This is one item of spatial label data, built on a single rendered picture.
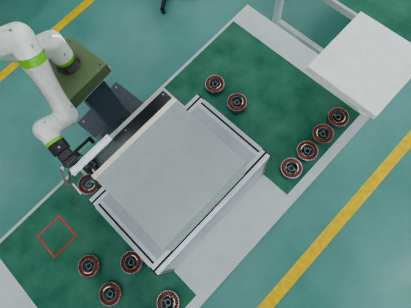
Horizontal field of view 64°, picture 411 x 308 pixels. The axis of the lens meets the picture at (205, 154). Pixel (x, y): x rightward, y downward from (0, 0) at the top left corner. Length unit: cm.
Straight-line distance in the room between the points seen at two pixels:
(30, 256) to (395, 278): 229
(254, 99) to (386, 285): 156
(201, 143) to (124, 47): 208
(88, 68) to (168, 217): 121
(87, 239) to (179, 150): 86
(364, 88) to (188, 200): 86
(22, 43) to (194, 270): 129
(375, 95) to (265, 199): 71
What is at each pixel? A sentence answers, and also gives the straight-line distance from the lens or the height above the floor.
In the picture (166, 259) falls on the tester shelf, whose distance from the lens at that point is 140.
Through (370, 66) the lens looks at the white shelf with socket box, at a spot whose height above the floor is 120.
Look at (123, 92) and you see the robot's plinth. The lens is 294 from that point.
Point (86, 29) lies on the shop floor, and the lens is 345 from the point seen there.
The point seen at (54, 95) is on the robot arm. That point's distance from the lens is 174.
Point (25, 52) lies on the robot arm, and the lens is 164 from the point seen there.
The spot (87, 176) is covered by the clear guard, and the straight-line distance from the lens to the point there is 161.
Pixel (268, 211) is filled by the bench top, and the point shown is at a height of 75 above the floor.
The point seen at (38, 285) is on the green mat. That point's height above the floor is 75.
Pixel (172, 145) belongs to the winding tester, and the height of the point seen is 132.
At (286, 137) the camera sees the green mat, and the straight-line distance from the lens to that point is 186.
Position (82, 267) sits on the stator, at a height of 78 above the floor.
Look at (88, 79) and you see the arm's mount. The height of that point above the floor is 84.
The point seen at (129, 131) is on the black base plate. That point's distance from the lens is 193.
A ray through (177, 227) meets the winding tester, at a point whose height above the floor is 132.
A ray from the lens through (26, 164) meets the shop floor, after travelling 309.
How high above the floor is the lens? 249
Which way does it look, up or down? 73 degrees down
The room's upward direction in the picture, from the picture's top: 17 degrees counter-clockwise
